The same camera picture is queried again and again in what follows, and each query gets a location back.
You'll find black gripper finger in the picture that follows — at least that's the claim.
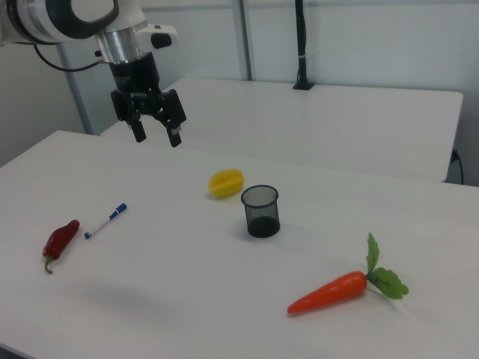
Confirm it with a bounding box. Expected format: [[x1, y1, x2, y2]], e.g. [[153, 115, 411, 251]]
[[110, 89, 147, 144], [150, 88, 188, 148]]

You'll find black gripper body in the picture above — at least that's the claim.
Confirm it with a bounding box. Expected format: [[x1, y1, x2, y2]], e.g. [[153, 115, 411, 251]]
[[109, 51, 164, 115]]

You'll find white marker with blue cap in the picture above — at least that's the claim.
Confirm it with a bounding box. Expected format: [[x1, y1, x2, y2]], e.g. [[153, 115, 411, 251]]
[[83, 203, 128, 241]]

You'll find yellow toy starfruit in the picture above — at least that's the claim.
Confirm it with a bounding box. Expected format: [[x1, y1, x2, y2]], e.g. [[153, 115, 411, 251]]
[[207, 168, 245, 200]]

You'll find red toy chili pepper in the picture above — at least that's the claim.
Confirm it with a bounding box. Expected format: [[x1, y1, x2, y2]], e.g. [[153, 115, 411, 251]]
[[41, 219, 81, 274]]

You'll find black mesh pen cup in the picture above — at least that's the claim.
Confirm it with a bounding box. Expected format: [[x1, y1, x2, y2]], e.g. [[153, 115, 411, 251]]
[[240, 184, 281, 239]]

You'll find orange toy carrot with leaves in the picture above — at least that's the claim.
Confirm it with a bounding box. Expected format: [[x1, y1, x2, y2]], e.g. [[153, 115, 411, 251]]
[[286, 232, 409, 316]]

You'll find grey partition frame post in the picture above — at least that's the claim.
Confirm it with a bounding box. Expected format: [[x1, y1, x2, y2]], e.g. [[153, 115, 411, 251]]
[[58, 44, 94, 135], [231, 0, 260, 82]]

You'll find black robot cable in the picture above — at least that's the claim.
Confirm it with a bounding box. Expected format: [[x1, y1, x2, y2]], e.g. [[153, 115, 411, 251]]
[[32, 43, 104, 73]]

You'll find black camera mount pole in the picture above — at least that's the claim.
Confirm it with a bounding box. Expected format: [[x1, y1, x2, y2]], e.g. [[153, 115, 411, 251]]
[[292, 0, 315, 90]]

